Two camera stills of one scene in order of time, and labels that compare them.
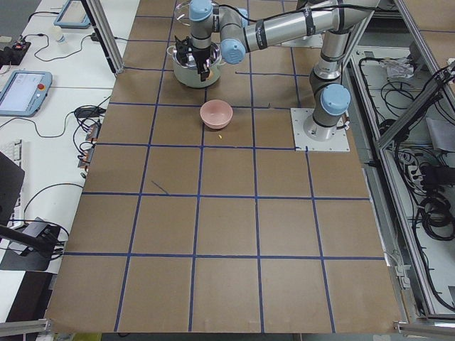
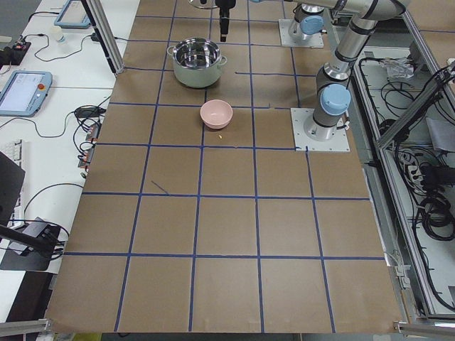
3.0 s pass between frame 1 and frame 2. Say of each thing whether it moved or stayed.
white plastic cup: stayed
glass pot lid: moved
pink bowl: stayed
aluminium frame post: stayed
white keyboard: stayed
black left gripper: moved
